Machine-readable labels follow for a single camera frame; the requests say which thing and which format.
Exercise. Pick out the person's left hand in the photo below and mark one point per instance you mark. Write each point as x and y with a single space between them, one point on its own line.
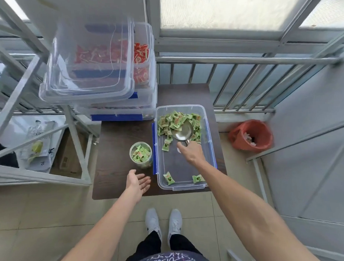
136 185

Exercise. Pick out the person's right hand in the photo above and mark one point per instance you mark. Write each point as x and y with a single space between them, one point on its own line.
193 154

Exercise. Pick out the clear bin with green candies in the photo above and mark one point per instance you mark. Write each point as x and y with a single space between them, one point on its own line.
181 169

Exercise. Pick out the clear plastic cup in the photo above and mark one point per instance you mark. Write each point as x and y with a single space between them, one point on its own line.
147 165

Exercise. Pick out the metal scoop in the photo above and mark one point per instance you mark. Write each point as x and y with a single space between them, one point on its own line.
183 132

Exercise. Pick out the green candy packet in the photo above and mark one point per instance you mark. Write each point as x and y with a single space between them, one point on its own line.
198 179
169 178

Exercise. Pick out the green candy packets batch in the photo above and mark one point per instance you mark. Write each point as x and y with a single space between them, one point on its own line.
141 154

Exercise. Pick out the pile of green candy packets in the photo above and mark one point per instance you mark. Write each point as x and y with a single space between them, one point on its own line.
172 122

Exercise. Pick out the clear plastic bin lid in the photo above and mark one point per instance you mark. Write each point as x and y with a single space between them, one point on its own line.
91 82

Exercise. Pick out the person's left forearm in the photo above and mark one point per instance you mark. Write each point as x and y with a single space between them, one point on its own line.
104 237

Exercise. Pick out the person's right forearm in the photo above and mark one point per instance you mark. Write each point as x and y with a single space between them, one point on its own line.
256 223

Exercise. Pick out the person's left grey shoe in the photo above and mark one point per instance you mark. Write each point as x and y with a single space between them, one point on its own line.
153 222

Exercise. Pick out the person's grey shoe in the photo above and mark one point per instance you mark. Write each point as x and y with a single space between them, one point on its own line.
153 222
175 223

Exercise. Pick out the person's right grey shoe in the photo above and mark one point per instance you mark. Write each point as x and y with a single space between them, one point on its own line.
175 223

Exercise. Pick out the cardboard box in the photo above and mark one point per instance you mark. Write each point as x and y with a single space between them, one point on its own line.
65 161

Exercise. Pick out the red waste bin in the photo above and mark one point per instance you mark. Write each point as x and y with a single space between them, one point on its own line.
237 137

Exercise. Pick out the black trousers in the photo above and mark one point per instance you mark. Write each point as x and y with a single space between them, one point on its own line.
149 247

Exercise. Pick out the grey metal shelf rack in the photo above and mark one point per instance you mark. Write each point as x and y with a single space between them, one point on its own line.
79 145

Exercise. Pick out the steel railing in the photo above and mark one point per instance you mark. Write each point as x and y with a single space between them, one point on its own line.
249 60

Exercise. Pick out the heap of red candy packets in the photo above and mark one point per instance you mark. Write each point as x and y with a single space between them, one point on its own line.
141 52

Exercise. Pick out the frosted glass window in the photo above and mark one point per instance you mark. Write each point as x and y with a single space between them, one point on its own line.
221 34

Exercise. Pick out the black bag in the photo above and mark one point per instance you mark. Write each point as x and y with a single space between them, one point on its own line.
3 158

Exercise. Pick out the grey metal rack frame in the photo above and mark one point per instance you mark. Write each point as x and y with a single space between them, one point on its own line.
302 139

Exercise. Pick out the white metal frame piece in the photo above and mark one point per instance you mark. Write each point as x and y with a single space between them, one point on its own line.
234 258

